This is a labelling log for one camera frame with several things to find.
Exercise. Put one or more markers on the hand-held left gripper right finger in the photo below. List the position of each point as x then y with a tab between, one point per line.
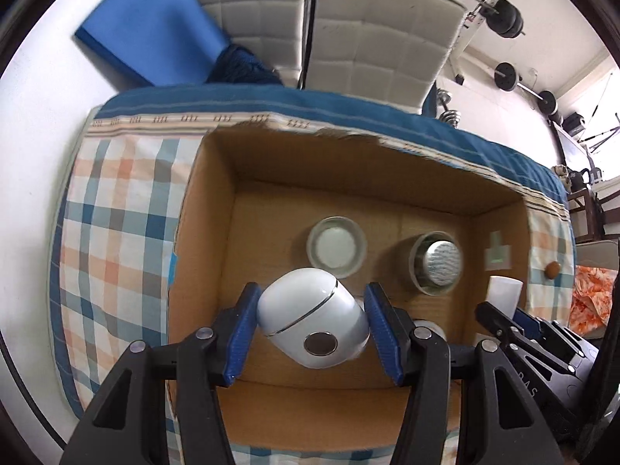
383	336

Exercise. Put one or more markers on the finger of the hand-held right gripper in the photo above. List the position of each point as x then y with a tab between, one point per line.
528	319
499	322

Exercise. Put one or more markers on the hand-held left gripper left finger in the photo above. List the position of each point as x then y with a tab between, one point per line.
240	336

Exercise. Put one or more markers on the white plastic cylinder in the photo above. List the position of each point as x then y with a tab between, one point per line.
503	295

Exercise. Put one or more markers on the white oval device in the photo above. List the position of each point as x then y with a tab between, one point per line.
310	310

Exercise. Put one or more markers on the metal strainer cup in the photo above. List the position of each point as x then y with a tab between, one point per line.
438	264

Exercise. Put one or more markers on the white round container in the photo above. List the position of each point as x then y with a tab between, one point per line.
336	248

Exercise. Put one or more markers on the cardboard box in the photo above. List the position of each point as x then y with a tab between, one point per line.
271	232

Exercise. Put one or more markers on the brown walnut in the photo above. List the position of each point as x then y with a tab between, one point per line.
553	270

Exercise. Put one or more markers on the orange patterned cloth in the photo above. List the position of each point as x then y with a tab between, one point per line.
591	298

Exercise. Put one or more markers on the grey chair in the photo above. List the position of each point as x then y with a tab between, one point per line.
598	254

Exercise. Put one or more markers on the dark wooden chair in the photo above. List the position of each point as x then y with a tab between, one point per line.
586	213

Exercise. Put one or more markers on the pair of white shoes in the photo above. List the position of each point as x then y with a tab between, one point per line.
562	172

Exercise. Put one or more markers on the plaid blanket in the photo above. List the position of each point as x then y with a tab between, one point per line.
111	232

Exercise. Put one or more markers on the black heater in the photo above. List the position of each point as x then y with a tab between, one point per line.
574	123

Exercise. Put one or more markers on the chrome dumbbell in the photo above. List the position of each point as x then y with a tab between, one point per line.
448	109

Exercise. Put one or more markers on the short barbell with black plates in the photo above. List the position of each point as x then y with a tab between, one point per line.
506	76

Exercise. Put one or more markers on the dark blue cloth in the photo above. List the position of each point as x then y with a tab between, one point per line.
242	65

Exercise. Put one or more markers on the white padded chair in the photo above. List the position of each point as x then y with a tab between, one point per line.
252	14
378	38

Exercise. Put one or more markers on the long barbell with black plates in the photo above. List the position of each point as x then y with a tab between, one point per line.
506	18

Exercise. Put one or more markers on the white barbell rack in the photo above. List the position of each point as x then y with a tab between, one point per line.
477	14

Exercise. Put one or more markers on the blue foam mat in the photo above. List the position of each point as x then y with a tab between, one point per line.
150	24

